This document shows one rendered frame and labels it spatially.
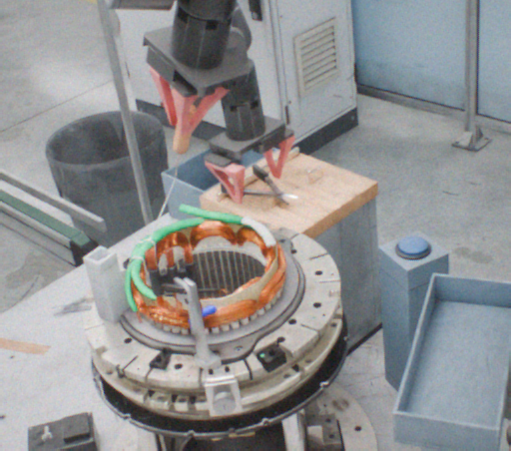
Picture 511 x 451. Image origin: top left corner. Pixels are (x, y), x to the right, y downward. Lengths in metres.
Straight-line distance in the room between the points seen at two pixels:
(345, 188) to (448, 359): 0.36
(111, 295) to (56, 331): 0.57
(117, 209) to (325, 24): 1.27
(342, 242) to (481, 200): 2.02
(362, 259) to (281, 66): 2.07
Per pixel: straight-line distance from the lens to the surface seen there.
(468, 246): 3.02
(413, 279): 1.18
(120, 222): 2.72
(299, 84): 3.43
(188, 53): 0.85
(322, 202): 1.26
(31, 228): 2.01
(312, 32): 3.43
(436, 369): 1.03
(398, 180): 3.41
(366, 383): 1.37
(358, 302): 1.38
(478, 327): 1.09
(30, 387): 1.49
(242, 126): 1.20
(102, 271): 1.00
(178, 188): 1.38
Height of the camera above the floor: 1.72
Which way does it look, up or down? 31 degrees down
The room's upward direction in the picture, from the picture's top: 8 degrees counter-clockwise
